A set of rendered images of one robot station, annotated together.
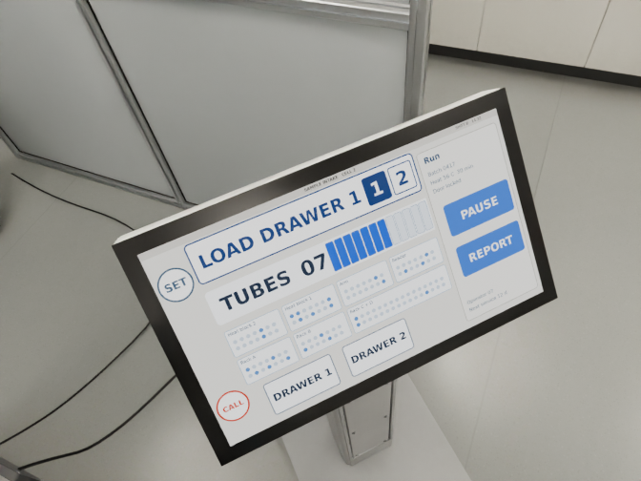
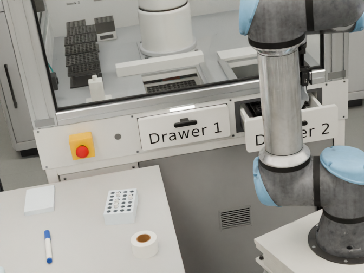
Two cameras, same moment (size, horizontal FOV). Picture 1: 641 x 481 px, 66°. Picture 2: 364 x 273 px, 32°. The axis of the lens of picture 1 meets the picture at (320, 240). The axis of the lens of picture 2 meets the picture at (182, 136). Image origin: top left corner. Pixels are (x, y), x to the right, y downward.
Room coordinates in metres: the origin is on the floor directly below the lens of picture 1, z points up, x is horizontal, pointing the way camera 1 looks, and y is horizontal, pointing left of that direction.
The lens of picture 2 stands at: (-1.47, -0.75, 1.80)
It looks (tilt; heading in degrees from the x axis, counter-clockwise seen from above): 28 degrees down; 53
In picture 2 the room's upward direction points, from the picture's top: 7 degrees counter-clockwise
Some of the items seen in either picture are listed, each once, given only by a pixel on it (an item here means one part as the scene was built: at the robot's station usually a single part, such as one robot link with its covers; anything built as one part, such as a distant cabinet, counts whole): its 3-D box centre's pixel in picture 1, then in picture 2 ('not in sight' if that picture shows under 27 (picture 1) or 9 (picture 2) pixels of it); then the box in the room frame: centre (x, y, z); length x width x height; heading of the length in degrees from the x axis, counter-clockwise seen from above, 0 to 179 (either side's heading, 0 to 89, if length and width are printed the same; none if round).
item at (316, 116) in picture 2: not in sight; (291, 128); (-0.17, 0.43, 0.87); 0.29 x 0.02 x 0.11; 149
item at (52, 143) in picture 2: not in sight; (175, 71); (-0.09, 1.10, 0.87); 1.02 x 0.95 x 0.14; 149
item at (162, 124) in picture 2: not in sight; (184, 127); (-0.37, 0.70, 0.87); 0.29 x 0.02 x 0.11; 149
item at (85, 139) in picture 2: not in sight; (82, 146); (-0.66, 0.86, 0.88); 0.07 x 0.05 x 0.07; 149
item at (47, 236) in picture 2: not in sight; (48, 246); (-0.94, 0.62, 0.77); 0.14 x 0.02 x 0.02; 64
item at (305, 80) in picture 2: not in sight; (294, 64); (-0.19, 0.39, 1.10); 0.09 x 0.08 x 0.12; 59
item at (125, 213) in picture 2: not in sight; (121, 206); (-0.70, 0.61, 0.78); 0.12 x 0.08 x 0.04; 49
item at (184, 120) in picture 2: not in sight; (184, 122); (-0.39, 0.68, 0.91); 0.07 x 0.04 x 0.01; 149
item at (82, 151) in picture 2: not in sight; (82, 151); (-0.68, 0.83, 0.88); 0.04 x 0.03 x 0.04; 149
